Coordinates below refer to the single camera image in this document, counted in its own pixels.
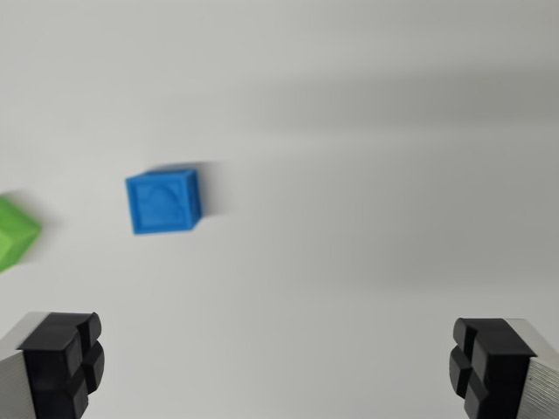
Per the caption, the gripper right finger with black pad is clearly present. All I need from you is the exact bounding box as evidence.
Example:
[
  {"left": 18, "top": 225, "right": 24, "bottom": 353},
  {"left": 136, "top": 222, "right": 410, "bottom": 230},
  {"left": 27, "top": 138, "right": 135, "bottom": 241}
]
[{"left": 448, "top": 317, "right": 559, "bottom": 419}]

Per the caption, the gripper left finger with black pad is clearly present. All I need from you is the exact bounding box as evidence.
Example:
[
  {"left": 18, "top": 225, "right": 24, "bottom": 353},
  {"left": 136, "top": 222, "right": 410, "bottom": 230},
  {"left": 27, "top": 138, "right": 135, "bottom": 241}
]
[{"left": 0, "top": 311, "right": 107, "bottom": 419}]

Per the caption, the green embossed cube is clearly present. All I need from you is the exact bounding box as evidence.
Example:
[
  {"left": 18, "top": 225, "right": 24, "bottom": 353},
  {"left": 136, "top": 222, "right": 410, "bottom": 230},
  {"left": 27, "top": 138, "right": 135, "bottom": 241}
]
[{"left": 0, "top": 194, "right": 44, "bottom": 275}]

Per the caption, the blue embossed cube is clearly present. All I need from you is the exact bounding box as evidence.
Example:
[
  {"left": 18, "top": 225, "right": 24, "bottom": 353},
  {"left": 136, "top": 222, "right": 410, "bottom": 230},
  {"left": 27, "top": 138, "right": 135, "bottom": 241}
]
[{"left": 125, "top": 167, "right": 204, "bottom": 237}]

